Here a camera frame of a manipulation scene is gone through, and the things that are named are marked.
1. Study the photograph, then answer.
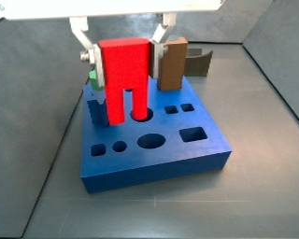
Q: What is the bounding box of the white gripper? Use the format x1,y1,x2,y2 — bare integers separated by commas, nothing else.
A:
0,0,225,88

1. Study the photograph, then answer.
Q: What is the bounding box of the red two-pronged object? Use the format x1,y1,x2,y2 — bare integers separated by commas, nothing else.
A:
100,37,150,125

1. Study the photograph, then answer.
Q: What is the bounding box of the blue fixture block with holes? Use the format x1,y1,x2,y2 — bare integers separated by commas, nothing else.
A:
80,79,232,193

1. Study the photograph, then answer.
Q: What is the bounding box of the brown tall peg block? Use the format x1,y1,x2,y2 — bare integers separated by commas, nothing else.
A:
157,37,188,91

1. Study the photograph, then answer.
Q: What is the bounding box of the green octagonal peg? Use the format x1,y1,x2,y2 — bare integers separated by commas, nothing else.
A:
88,70,102,91

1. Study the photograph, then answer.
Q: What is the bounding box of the black curved cradle stand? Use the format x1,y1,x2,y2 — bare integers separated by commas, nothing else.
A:
184,49,213,77

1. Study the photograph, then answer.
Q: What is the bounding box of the blue star peg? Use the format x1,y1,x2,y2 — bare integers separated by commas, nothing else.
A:
86,100,109,127

